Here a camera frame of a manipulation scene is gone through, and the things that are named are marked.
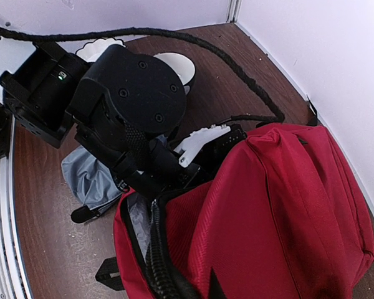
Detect front aluminium rail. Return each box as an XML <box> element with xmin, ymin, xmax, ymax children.
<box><xmin>0</xmin><ymin>123</ymin><xmax>33</xmax><ymax>299</ymax></box>

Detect grey pencil pouch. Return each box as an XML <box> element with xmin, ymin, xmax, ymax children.
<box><xmin>61</xmin><ymin>146</ymin><xmax>122</xmax><ymax>224</ymax></box>

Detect scalloped white bowl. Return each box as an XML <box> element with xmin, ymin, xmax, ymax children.
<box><xmin>75</xmin><ymin>37</ymin><xmax>125</xmax><ymax>62</ymax></box>

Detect red backpack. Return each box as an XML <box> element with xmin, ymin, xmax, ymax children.
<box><xmin>96</xmin><ymin>124</ymin><xmax>374</xmax><ymax>298</ymax></box>

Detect round white bowl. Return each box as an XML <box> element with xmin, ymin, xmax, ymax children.
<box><xmin>154</xmin><ymin>52</ymin><xmax>196</xmax><ymax>95</ymax></box>

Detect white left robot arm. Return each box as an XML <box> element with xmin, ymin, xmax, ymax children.
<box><xmin>0</xmin><ymin>27</ymin><xmax>206</xmax><ymax>198</ymax></box>

